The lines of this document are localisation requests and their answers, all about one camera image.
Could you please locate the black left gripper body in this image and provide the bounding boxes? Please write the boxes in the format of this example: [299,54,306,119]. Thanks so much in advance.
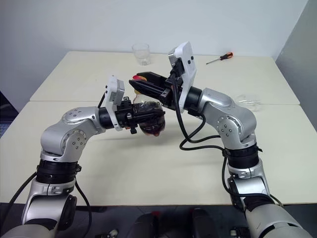
[115,96,140,135]

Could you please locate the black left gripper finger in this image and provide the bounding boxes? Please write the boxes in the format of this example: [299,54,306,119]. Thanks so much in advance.
[134,110,166,124]

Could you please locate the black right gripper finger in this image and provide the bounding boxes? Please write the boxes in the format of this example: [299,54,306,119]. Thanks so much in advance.
[135,71,169,85]
[128,79,166,100]

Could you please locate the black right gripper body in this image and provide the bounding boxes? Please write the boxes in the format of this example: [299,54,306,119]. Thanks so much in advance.
[159,70,185,111]

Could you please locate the clear bottle with dark liquid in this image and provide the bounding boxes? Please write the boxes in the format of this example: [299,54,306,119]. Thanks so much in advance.
[133,89,166,138]

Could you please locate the clear cup sideways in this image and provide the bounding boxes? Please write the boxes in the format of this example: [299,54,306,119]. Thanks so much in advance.
[234,93,263,112]

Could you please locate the clear glass tumbler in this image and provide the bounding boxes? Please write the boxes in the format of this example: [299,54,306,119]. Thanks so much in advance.
[131,43,151,66]

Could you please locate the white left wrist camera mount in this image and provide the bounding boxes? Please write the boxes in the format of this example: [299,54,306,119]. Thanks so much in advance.
[104,75,126,131]

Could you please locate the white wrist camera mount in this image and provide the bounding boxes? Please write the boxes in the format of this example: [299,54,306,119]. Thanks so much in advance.
[104,75,126,131]
[167,41,198,114]

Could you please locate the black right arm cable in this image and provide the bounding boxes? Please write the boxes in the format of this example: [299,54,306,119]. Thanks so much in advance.
[170,74,248,211]

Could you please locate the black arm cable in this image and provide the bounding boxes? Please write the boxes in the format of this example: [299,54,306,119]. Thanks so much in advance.
[9,92,106,238]
[170,74,248,211]

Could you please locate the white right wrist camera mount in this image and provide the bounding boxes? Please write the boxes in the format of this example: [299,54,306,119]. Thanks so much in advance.
[167,41,198,114]

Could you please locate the orange black handled screwdriver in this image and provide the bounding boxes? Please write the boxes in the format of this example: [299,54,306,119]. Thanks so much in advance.
[205,51,235,65]

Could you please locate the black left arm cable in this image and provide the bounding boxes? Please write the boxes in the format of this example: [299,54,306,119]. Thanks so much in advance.
[9,92,106,238]

